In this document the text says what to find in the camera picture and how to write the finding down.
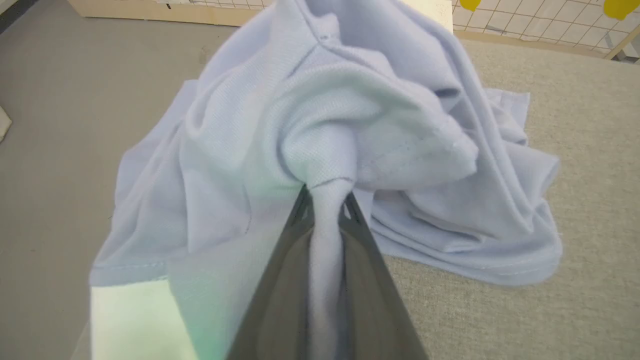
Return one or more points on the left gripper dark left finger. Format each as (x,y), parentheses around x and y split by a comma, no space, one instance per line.
(280,300)

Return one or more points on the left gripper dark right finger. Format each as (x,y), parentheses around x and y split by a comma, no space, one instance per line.
(372,310)

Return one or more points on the light blue polo shirt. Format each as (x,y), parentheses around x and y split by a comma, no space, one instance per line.
(240,130)

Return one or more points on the yellow plastic object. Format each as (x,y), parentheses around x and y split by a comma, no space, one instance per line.
(620,7)
(470,4)

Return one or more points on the small white object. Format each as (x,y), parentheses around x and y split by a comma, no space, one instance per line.
(4,125)

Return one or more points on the beige wooden frame bar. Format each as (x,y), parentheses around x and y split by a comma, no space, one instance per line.
(622,44)

